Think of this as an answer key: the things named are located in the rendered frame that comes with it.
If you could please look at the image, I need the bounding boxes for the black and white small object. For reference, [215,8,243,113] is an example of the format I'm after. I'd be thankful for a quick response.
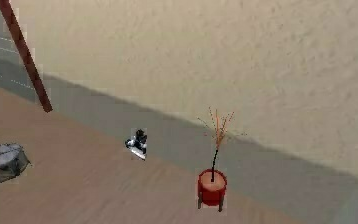
[124,128,148,162]

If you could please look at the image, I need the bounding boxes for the red potted twig plant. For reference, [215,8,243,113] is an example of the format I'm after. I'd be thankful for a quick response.
[196,107,247,213]

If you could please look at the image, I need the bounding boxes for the brown wooden post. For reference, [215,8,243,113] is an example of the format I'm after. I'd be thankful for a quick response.
[0,0,54,114]

